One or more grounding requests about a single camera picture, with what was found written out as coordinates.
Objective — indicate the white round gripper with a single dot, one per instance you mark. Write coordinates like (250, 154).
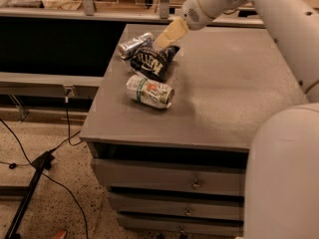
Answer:
(193, 13)

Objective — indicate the blue chip bag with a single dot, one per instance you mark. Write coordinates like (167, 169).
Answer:
(153, 63)

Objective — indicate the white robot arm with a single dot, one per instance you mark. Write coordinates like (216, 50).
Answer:
(281, 194)

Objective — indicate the silver redbull can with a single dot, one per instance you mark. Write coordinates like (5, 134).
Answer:
(127, 48)

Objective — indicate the white green soda can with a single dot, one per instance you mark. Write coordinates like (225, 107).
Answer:
(149, 92)

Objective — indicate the grey drawer cabinet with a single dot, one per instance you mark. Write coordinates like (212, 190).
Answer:
(148, 158)

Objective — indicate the black stand leg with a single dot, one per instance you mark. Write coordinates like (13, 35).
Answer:
(25, 192)

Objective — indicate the red object on floor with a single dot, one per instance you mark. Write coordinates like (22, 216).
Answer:
(61, 234)

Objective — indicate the grey metal shelf frame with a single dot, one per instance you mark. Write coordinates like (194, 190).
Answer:
(140, 11)

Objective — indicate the top drawer metal handle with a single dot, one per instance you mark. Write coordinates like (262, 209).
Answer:
(196, 184)

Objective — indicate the middle drawer metal handle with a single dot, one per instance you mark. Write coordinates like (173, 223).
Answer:
(187, 212)

